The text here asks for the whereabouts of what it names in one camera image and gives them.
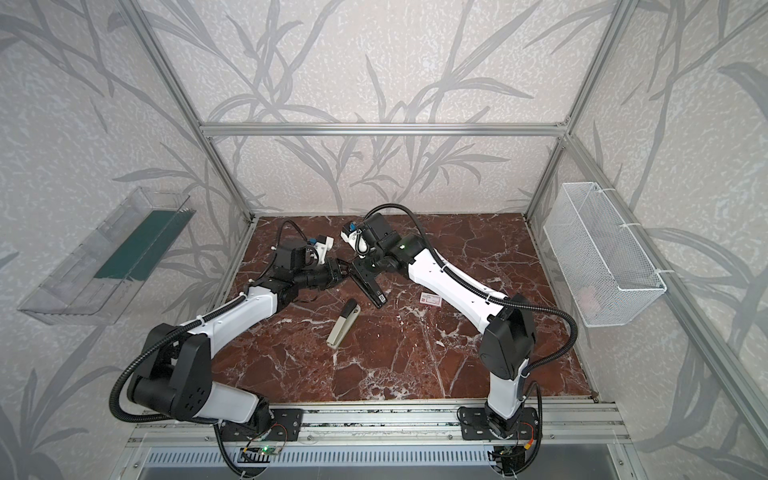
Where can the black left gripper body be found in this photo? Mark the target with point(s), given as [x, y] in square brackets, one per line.
[335, 273]

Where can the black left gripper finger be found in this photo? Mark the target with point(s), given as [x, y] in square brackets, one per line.
[339, 279]
[344, 266]

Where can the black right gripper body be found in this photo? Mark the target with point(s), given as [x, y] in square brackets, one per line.
[362, 267]

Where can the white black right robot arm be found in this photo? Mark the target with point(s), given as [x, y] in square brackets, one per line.
[390, 238]

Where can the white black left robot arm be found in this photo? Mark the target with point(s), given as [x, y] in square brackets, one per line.
[172, 378]

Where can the green circuit board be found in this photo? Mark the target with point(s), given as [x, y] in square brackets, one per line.
[260, 454]

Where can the pink object in basket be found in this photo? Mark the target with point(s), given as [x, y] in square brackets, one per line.
[588, 301]

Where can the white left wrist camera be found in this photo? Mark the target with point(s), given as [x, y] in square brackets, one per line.
[322, 245]

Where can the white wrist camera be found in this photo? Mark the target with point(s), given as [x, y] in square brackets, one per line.
[350, 234]
[322, 245]

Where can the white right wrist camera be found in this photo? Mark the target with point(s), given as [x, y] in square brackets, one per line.
[350, 234]

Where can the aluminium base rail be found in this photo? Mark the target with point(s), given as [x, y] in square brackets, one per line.
[426, 433]

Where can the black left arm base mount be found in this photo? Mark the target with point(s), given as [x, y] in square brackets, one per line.
[280, 425]

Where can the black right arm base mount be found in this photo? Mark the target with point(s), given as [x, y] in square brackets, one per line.
[484, 424]

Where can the clear plastic wall tray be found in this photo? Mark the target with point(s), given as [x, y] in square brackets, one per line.
[96, 282]

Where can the white wire mesh basket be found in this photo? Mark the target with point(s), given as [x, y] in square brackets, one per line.
[594, 245]

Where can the aluminium frame profiles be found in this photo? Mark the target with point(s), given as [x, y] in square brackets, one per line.
[742, 391]

